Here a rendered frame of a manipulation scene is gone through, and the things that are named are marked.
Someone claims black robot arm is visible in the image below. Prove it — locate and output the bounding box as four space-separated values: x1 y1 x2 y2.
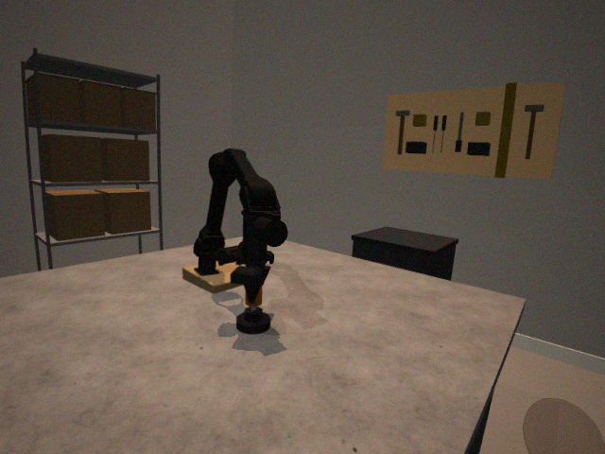
193 148 288 276

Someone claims orange tapered knob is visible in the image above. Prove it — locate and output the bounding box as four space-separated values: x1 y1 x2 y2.
245 285 262 306

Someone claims black round pedestal with silver shaft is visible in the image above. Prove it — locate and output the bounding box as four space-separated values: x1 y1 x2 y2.
236 306 270 335

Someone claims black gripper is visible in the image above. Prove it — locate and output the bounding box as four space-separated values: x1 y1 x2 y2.
230 237 274 304

